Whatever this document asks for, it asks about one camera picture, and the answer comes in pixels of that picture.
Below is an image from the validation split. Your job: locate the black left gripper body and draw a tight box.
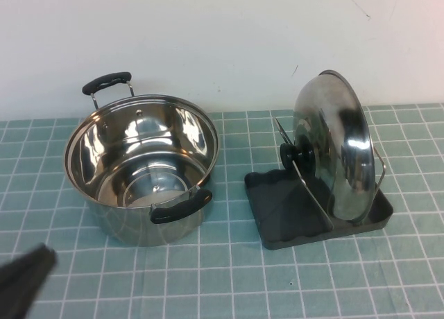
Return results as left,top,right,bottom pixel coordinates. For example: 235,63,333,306
0,259,39,319

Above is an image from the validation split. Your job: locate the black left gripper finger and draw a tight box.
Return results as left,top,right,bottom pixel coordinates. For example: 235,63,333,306
29,247,57,293
19,243,49,278

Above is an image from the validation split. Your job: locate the stainless steel pot lid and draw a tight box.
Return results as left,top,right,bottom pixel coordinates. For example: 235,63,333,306
280,69,377,227

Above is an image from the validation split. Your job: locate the dark grey lid rack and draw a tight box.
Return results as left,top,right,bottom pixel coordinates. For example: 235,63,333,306
244,117,395,252

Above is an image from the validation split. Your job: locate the green grid tablecloth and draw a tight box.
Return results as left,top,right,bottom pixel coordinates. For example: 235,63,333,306
0,103,444,319

